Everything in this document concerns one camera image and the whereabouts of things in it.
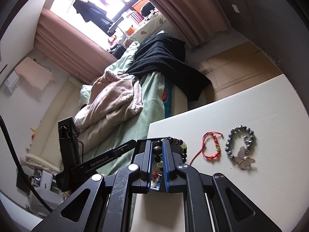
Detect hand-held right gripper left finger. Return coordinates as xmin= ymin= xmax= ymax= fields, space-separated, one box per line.
xmin=31 ymin=139 xmax=155 ymax=232

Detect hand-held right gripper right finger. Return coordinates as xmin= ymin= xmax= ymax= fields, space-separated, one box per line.
xmin=162 ymin=139 xmax=282 ymax=232

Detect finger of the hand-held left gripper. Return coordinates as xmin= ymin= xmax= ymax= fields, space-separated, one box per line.
xmin=109 ymin=139 xmax=138 ymax=157

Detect dark bead bracelet green beads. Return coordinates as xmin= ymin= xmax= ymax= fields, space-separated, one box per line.
xmin=151 ymin=137 xmax=188 ymax=174

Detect red string bracelet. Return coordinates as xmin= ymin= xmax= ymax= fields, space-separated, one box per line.
xmin=189 ymin=132 xmax=221 ymax=166

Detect grey bead bracelet butterfly charm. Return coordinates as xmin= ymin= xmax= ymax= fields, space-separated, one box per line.
xmin=225 ymin=125 xmax=257 ymax=171

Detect cream bed headboard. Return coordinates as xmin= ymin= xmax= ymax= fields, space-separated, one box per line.
xmin=29 ymin=80 xmax=82 ymax=172

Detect small white box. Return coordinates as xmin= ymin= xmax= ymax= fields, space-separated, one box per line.
xmin=40 ymin=170 xmax=54 ymax=192

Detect beige pink fleece blanket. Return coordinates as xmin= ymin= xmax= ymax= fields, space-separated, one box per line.
xmin=74 ymin=74 xmax=143 ymax=148

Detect bed with green sheet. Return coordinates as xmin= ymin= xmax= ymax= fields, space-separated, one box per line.
xmin=29 ymin=48 xmax=191 ymax=177

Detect mint green quilt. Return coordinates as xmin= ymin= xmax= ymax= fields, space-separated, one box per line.
xmin=105 ymin=41 xmax=141 ymax=75

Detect black knitted blanket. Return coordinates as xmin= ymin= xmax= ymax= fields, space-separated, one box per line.
xmin=126 ymin=32 xmax=210 ymax=102

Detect pink curtain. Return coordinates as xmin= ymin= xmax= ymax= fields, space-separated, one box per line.
xmin=35 ymin=8 xmax=119 ymax=84
xmin=135 ymin=0 xmax=233 ymax=48

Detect printed windowsill cloth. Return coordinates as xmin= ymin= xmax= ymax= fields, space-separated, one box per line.
xmin=126 ymin=13 xmax=167 ymax=42

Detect hanging black garment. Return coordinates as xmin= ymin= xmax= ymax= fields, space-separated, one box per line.
xmin=72 ymin=0 xmax=114 ymax=33

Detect black round cushion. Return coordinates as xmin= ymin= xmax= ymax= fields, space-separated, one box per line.
xmin=141 ymin=2 xmax=155 ymax=18

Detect orange box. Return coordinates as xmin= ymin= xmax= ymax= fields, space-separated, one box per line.
xmin=132 ymin=0 xmax=148 ymax=13

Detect dark grey wardrobe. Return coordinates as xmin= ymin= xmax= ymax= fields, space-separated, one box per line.
xmin=246 ymin=0 xmax=309 ymax=107

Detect black cable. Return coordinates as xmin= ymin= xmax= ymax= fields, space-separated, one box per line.
xmin=0 ymin=115 xmax=53 ymax=213

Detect beige cloth on wall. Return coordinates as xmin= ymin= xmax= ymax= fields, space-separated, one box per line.
xmin=15 ymin=57 xmax=54 ymax=90

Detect white wall device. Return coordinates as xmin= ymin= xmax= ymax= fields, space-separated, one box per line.
xmin=5 ymin=74 xmax=23 ymax=95

